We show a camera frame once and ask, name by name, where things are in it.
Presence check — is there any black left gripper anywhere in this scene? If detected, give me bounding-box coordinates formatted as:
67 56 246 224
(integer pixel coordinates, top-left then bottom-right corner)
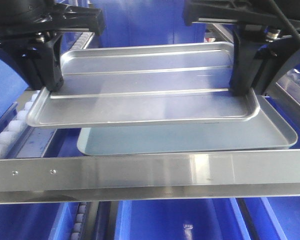
0 0 105 91

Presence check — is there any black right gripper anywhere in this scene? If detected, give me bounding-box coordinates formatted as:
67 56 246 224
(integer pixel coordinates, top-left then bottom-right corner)
184 0 300 96

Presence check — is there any ribbed silver tray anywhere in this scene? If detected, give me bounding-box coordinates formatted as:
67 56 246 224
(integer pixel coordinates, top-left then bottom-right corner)
26 42 260 128

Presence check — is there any large grey tray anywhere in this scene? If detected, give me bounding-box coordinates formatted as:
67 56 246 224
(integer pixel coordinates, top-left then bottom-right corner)
77 96 298 156

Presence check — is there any silver front shelf beam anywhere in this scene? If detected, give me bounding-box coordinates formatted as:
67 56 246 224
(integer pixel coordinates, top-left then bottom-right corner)
0 149 300 204

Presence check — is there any blue bin bottom shelf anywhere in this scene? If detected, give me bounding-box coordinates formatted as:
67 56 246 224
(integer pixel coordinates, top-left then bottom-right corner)
114 198 251 240

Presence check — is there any white roller track left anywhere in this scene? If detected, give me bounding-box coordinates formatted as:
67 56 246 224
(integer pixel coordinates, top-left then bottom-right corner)
0 90 39 159

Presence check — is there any blue bin rear centre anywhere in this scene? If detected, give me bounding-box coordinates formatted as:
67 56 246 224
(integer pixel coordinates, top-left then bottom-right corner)
92 0 206 48

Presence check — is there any black cable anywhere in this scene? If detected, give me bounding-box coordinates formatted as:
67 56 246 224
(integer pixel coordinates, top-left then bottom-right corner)
267 0 300 55

